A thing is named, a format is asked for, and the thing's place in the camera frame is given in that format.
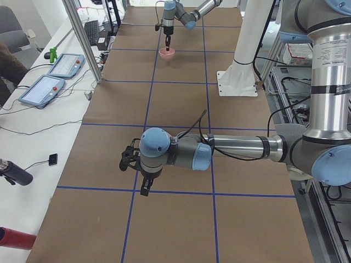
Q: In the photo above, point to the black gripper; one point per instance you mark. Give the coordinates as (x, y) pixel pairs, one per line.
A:
(148, 175)
(167, 29)

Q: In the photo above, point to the pink bowl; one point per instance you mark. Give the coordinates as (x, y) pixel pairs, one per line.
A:
(166, 53)

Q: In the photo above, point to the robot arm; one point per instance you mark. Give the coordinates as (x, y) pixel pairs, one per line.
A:
(175, 10)
(218, 140)

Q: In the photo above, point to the black keyboard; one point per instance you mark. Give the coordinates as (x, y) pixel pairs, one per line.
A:
(91, 29)

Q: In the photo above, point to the brown paper table cover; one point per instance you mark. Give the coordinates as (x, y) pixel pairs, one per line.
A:
(235, 211)

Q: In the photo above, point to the small black square pad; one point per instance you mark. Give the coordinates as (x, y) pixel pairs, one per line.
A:
(53, 159)

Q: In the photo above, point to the far blue teach pendant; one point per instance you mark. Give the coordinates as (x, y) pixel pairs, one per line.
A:
(67, 65)

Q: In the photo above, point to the blue teach pendant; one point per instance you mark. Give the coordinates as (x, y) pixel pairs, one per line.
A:
(67, 65)
(45, 89)

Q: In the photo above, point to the green clamp tool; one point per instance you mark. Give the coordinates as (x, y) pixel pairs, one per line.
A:
(53, 54)

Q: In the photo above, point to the near blue teach pendant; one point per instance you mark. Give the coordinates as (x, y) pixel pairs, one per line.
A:
(45, 89)

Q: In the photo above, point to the red cylinder bottle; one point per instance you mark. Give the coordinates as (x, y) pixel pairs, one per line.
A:
(16, 239)

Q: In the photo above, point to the grey office chair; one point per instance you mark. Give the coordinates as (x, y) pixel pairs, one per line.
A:
(12, 34)

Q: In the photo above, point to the person in brown clothes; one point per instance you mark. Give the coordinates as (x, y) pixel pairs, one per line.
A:
(12, 70)

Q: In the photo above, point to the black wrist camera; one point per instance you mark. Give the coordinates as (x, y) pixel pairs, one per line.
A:
(130, 157)

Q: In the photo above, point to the white mount base plate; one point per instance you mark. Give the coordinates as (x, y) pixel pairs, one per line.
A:
(236, 83)

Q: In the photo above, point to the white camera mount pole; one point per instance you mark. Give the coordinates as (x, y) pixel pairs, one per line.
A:
(255, 22)

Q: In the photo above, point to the grey aluminium frame post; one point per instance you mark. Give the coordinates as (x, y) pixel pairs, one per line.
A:
(82, 38)

